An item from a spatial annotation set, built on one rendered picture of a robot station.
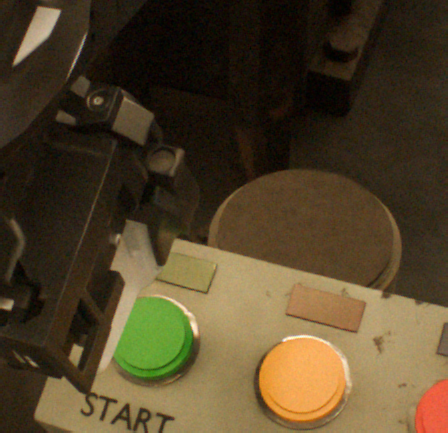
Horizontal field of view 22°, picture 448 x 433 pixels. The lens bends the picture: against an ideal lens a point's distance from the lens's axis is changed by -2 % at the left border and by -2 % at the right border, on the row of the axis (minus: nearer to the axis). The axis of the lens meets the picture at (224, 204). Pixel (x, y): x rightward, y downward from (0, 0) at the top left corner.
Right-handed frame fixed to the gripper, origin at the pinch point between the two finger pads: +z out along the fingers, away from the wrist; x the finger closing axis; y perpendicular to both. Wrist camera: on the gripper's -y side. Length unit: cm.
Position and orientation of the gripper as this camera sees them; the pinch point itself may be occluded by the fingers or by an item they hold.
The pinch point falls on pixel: (114, 256)
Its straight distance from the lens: 45.2
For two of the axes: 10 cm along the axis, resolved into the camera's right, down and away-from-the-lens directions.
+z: 1.2, 4.0, 9.1
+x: 9.5, 2.2, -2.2
